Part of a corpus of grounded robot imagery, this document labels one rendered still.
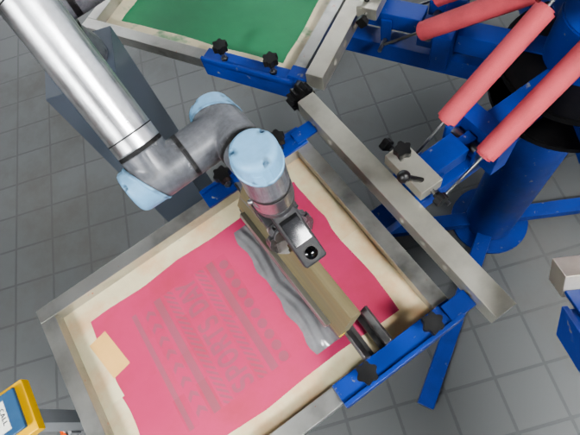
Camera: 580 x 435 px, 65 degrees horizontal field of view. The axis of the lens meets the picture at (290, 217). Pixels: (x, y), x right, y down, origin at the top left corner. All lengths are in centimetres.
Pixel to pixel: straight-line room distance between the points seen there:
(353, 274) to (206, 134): 52
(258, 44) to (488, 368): 148
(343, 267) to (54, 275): 177
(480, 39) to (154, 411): 120
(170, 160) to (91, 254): 181
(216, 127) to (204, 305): 52
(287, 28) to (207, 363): 99
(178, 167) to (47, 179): 218
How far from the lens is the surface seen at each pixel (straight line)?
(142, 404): 113
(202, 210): 116
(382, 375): 97
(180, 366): 111
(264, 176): 65
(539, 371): 209
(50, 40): 72
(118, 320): 119
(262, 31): 152
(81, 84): 71
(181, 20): 165
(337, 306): 91
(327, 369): 103
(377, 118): 244
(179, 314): 113
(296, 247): 79
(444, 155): 111
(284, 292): 107
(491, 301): 99
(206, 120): 72
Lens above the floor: 198
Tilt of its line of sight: 64 degrees down
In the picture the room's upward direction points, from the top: 21 degrees counter-clockwise
